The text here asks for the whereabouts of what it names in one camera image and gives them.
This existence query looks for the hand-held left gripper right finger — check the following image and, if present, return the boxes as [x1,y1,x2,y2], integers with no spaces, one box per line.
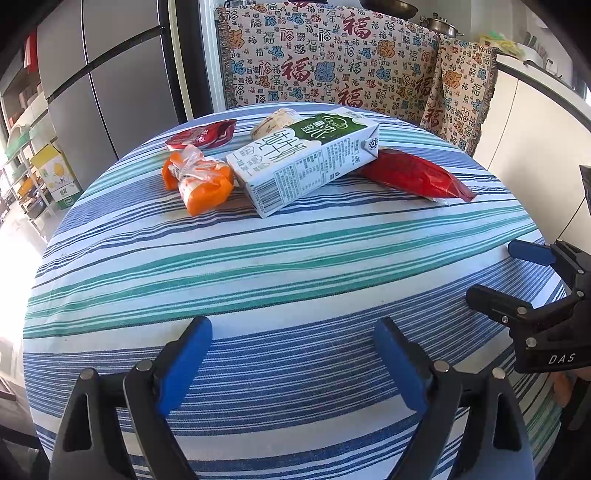
[373,317,529,480]

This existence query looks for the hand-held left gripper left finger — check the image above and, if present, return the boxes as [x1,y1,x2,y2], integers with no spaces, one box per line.
[48,316,213,480]

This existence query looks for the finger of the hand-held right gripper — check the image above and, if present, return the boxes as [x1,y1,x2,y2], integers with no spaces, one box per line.
[465,285,548,329]
[508,239,591,291]

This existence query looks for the red plastic packet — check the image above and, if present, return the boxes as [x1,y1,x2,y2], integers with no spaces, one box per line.
[356,148,477,206]

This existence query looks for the orange snack packet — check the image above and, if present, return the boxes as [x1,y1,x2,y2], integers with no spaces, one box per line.
[161,144,234,217]

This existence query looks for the green white milk carton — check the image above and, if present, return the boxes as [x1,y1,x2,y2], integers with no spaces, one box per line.
[226,110,380,219]

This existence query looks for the dark red wrapper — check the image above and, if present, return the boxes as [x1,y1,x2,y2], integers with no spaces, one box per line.
[165,119,238,151]

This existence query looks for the cream bread packet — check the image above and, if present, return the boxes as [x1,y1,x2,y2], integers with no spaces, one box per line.
[251,107,311,140]

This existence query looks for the person's right hand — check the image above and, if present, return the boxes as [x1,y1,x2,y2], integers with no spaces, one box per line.
[550,371,577,408]

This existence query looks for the cream lower cabinets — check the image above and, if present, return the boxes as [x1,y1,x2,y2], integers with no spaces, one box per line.
[475,62,591,241]

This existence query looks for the striped blue green tablecloth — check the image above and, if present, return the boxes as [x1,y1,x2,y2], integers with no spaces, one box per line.
[22,102,568,480]

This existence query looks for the small printed fringed cloth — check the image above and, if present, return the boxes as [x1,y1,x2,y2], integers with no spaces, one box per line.
[418,36,498,157]

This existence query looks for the white kitchen counter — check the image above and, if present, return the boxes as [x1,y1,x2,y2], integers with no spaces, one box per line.
[496,53,591,109]

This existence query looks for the yellow green box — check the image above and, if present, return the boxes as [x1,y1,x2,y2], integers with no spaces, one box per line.
[478,31,526,61]

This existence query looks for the yellow cardboard box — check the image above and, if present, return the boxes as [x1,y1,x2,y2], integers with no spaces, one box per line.
[30,143,85,209]

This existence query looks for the steel pot with lid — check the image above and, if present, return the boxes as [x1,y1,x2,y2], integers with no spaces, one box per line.
[419,13,463,38]

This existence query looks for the black wok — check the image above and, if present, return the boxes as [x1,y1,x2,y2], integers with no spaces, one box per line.
[364,0,419,17]

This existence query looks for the grey refrigerator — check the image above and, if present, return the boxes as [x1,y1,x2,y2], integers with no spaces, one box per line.
[36,0,182,185]

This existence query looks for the large printed fringed cloth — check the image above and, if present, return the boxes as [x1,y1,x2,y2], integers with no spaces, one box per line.
[216,0,440,126]

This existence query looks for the white wire shelf rack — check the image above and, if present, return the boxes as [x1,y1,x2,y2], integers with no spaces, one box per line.
[0,129,51,220]

